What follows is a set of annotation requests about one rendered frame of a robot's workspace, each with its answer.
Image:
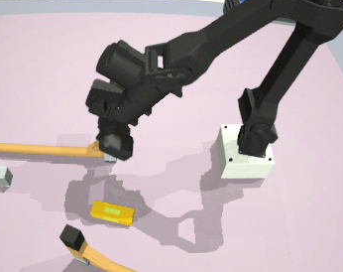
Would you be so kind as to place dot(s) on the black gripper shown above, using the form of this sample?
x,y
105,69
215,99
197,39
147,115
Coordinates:
x,y
114,138

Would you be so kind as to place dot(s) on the yellow rectangular block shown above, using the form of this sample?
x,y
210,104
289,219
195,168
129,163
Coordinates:
x,y
113,212

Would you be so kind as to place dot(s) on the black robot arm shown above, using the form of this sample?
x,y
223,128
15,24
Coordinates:
x,y
187,57

